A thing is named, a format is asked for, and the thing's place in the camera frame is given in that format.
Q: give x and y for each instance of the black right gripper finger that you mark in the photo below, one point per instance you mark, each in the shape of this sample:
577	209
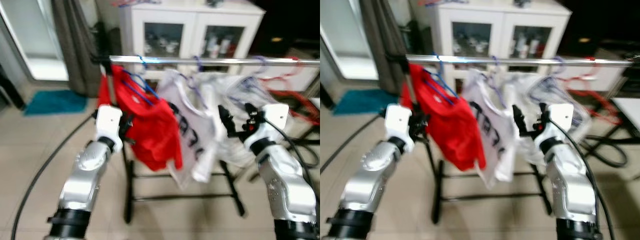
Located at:
519	119
543	113
250	113
226	119

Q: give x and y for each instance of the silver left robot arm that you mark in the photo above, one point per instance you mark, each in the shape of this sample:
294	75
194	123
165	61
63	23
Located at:
82	175
370	175

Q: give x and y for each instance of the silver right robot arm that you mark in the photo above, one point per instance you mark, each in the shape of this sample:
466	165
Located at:
570	185
285	185

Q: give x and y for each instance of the blue clothes hanger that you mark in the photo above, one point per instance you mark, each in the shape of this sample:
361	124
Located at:
442	84
141	86

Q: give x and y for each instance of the purple clothes hanger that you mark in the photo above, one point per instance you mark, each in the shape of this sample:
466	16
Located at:
559	61
495	61
198	62
262	60

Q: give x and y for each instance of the red clothes hanger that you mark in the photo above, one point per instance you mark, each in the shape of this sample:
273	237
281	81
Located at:
607	107
310	112

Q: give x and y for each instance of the white shirt black print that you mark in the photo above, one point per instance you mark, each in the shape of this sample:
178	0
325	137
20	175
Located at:
500	112
200	115

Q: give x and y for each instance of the white translucent garment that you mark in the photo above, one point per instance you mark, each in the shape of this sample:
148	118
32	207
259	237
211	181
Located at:
235	150
530	150

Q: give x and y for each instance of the red shirt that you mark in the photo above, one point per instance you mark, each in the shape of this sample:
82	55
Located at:
450	130
150	130

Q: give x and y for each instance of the teal floor mat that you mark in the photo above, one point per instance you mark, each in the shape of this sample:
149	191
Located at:
362	102
55	102

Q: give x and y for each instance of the grey curtain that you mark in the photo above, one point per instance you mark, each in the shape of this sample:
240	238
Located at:
385	45
75	45

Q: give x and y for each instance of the white glass door cabinet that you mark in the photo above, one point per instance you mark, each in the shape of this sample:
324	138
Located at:
500	20
195	20

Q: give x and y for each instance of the white framed glass door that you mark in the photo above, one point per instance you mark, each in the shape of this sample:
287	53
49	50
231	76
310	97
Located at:
30	35
345	35

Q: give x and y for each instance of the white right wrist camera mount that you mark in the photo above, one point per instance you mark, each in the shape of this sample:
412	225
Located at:
275	116
562	115

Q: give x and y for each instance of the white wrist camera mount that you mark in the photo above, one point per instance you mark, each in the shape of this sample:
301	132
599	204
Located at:
397	120
275	116
107	122
562	115

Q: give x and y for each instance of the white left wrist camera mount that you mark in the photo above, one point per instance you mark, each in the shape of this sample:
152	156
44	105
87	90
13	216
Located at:
397	120
107	122

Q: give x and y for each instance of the black clothes rack silver rail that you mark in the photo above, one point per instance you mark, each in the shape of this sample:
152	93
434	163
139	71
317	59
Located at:
225	61
525	61

